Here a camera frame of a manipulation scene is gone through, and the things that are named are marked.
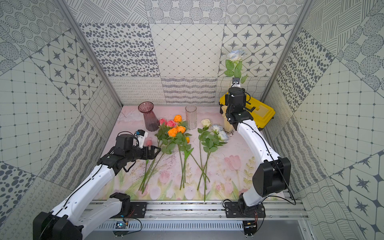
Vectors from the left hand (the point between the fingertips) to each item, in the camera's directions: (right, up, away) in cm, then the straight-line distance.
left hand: (153, 146), depth 80 cm
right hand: (+47, +29, -1) cm, 55 cm away
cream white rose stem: (+28, +5, +24) cm, 38 cm away
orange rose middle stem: (+14, +1, +15) cm, 21 cm away
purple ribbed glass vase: (-6, +12, +18) cm, 23 cm away
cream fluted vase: (+45, +9, +16) cm, 48 cm away
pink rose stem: (+2, +3, +21) cm, 21 cm away
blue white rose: (+33, -4, +15) cm, 36 cm away
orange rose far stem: (+10, +15, +27) cm, 33 cm away
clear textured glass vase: (+20, +18, +15) cm, 31 cm away
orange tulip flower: (+18, -6, +14) cm, 23 cm away
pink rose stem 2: (+5, +11, +24) cm, 27 cm away
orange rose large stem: (+8, +5, +15) cm, 17 cm away
